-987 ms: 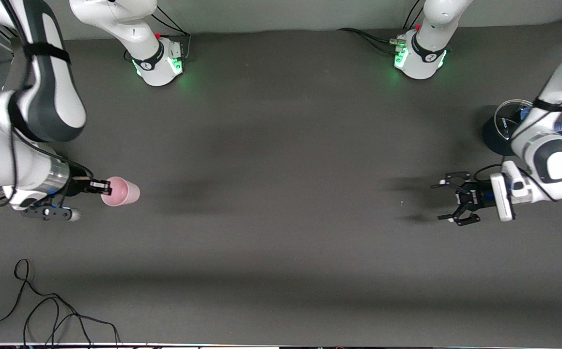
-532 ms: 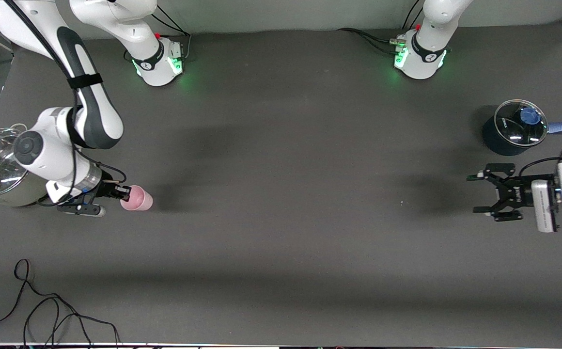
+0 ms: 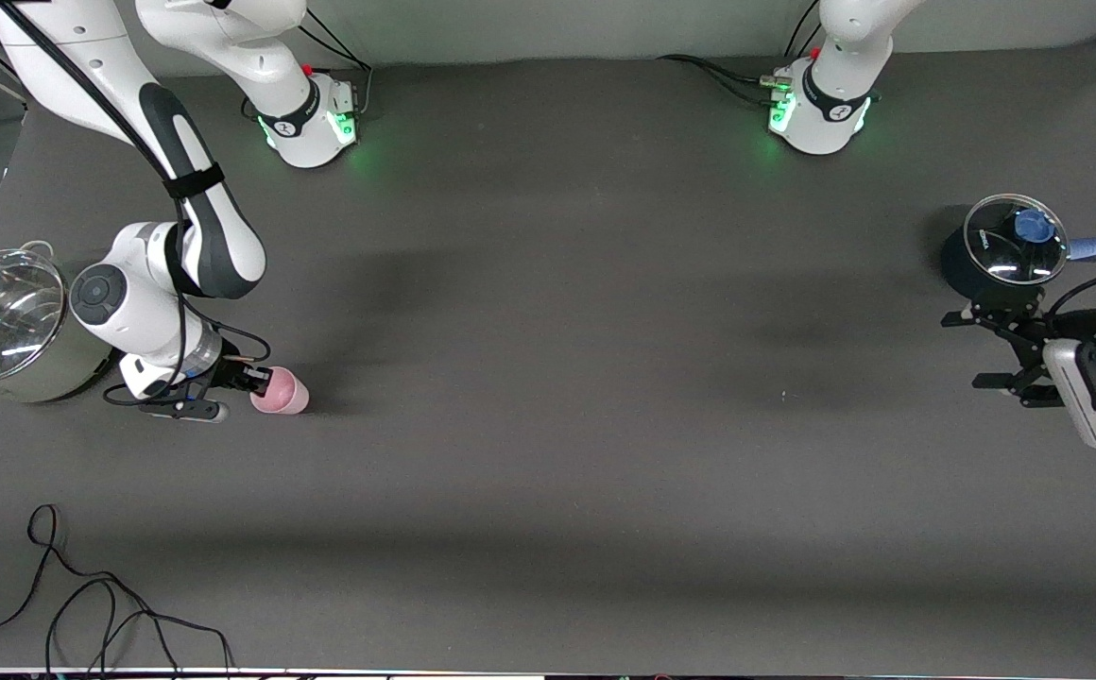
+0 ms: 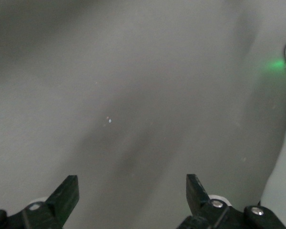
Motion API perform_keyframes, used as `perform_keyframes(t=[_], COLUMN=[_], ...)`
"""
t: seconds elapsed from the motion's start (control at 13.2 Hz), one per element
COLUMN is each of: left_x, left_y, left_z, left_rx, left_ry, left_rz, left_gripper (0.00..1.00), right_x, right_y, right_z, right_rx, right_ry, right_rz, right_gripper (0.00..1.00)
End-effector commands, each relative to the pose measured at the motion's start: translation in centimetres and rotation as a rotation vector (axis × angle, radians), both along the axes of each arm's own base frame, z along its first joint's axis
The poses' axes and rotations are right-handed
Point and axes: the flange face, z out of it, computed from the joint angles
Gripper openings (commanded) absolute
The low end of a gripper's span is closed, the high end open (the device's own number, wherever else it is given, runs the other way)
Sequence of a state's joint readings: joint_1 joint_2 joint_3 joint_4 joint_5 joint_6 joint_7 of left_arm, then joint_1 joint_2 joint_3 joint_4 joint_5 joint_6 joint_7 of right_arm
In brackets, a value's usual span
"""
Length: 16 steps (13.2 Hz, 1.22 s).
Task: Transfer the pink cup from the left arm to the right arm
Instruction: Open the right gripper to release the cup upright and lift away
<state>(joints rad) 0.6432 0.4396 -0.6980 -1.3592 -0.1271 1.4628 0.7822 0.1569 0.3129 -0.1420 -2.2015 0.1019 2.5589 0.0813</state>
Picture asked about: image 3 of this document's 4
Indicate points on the pink plastic cup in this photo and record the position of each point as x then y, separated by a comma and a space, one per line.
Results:
285, 392

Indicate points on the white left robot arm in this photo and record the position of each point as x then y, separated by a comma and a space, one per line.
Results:
827, 113

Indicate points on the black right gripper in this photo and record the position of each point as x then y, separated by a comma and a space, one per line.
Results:
225, 372

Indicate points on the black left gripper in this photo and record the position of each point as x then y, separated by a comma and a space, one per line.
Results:
1075, 329

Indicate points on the glass pot lid beige knob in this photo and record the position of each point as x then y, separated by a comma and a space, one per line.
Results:
0, 321

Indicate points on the pale green cooking pot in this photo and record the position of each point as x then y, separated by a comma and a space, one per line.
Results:
47, 382

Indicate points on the glass lid blue knob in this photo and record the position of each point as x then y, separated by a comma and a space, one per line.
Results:
1001, 246

